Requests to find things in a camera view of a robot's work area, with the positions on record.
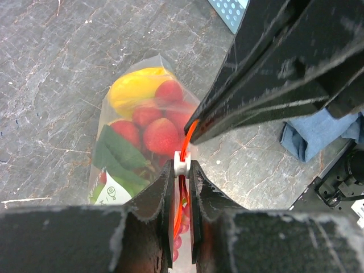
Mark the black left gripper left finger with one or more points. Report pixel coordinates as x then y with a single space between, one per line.
85 236

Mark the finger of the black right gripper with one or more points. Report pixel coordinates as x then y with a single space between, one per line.
273 34
338 89

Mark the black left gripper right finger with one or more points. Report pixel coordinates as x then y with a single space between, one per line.
226 237

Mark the clear zip bag orange zipper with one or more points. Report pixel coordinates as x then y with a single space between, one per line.
140 164

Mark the yellow mango fruit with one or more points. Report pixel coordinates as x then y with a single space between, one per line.
135 87

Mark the light blue plastic basket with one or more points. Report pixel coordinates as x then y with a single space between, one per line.
230 11

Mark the blue cloth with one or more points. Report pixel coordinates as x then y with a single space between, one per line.
306 136

